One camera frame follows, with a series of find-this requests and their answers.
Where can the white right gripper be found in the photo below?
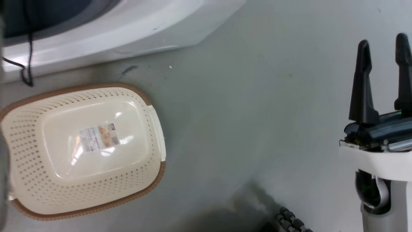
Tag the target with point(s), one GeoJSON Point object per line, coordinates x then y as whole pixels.
{"type": "Point", "coordinates": [383, 154]}

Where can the white washing machine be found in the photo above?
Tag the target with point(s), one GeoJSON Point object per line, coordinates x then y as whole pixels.
{"type": "Point", "coordinates": [128, 29]}

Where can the cream perforated laundry basket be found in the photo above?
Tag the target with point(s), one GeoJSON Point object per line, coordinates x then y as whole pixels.
{"type": "Point", "coordinates": [96, 167]}

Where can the paper label sticker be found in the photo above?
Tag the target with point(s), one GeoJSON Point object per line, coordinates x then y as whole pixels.
{"type": "Point", "coordinates": [98, 137]}

